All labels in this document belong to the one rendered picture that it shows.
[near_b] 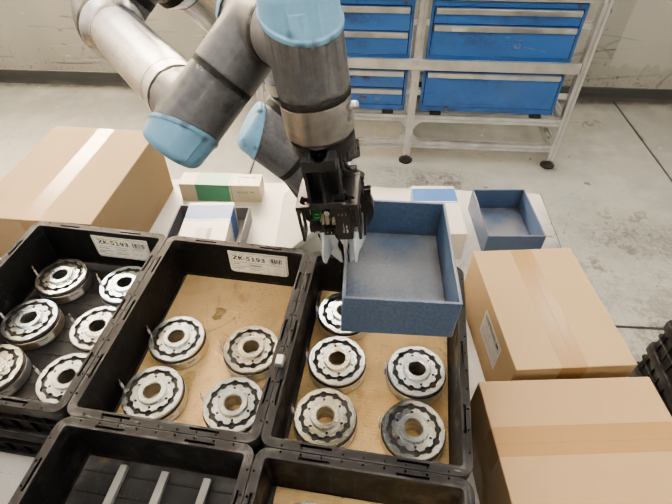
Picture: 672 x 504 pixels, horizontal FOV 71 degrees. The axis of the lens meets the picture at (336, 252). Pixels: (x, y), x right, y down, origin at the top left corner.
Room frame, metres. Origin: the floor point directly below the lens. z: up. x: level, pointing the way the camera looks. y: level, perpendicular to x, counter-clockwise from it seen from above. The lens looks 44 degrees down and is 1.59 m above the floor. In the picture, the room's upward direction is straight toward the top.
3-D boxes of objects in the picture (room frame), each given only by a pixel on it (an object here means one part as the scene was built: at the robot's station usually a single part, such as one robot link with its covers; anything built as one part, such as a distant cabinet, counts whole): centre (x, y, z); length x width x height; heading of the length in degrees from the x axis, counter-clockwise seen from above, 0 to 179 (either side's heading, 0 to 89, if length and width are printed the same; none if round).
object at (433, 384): (0.45, -0.14, 0.86); 0.10 x 0.10 x 0.01
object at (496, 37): (2.38, -0.81, 0.60); 0.72 x 0.03 x 0.56; 86
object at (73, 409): (0.51, 0.23, 0.92); 0.40 x 0.30 x 0.02; 171
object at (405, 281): (0.48, -0.09, 1.10); 0.20 x 0.15 x 0.07; 177
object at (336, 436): (0.36, 0.02, 0.86); 0.10 x 0.10 x 0.01
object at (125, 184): (1.01, 0.67, 0.80); 0.40 x 0.30 x 0.20; 174
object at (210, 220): (0.91, 0.33, 0.75); 0.20 x 0.12 x 0.09; 0
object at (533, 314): (0.61, -0.42, 0.78); 0.30 x 0.22 x 0.16; 3
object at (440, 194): (0.98, -0.27, 0.75); 0.20 x 0.12 x 0.09; 0
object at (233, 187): (1.16, 0.34, 0.73); 0.24 x 0.06 x 0.06; 87
